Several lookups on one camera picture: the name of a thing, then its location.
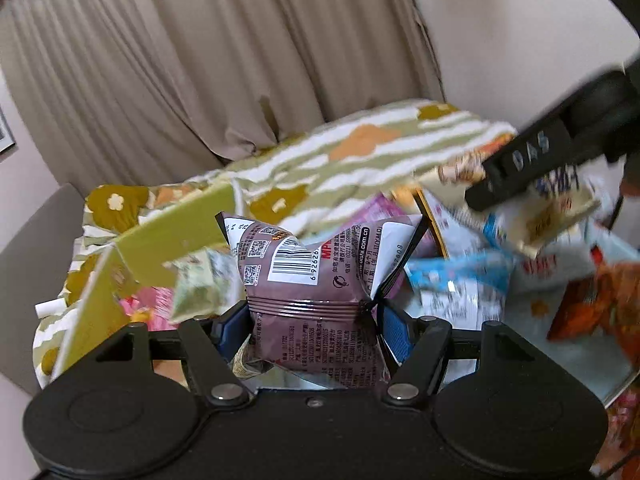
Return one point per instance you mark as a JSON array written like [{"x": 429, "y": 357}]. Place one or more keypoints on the green white snack packet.
[{"x": 205, "y": 285}]

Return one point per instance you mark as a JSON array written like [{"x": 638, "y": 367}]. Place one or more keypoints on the framed wall picture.
[{"x": 5, "y": 132}]

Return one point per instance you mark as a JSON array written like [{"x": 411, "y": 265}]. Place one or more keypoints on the beige curtain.
[{"x": 200, "y": 60}]

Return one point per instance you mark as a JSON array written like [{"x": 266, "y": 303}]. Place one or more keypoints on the beige snack packet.
[{"x": 550, "y": 220}]

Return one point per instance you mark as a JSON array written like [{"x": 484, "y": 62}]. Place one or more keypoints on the blue white snack packet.
[{"x": 450, "y": 280}]

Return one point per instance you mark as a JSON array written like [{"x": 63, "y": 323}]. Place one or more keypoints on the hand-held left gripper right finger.
[{"x": 397, "y": 331}]

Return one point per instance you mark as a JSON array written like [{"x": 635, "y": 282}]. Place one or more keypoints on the brown snack packet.
[{"x": 310, "y": 280}]

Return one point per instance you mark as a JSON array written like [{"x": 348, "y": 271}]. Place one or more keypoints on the pink patterned snack packet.
[{"x": 622, "y": 435}]

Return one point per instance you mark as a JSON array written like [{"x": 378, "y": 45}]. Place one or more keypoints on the grey upholstered sofa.
[{"x": 35, "y": 250}]

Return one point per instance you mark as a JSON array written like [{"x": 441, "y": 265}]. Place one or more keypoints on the light blue daisy table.
[{"x": 575, "y": 362}]

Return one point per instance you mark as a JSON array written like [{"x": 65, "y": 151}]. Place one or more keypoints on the green striped floral blanket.
[{"x": 310, "y": 175}]

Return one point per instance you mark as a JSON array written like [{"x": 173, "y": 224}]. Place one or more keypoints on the white gold-edged snack packet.
[{"x": 452, "y": 230}]

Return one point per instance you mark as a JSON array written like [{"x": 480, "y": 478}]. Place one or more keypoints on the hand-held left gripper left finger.
[{"x": 231, "y": 331}]

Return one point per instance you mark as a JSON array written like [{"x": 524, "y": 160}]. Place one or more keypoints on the green cardboard box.
[{"x": 150, "y": 252}]

